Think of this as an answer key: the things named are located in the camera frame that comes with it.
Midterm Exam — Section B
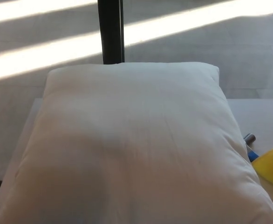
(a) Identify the hammer with blue handle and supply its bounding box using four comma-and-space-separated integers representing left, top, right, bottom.
243, 133, 260, 162

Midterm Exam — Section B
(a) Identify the yellow cloth wrap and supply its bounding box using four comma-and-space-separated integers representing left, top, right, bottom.
251, 147, 273, 188

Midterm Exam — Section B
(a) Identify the white pillow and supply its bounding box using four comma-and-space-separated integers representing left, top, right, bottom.
0, 62, 273, 224

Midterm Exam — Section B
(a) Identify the black vertical post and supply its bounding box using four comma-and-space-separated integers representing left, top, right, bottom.
97, 0, 125, 65

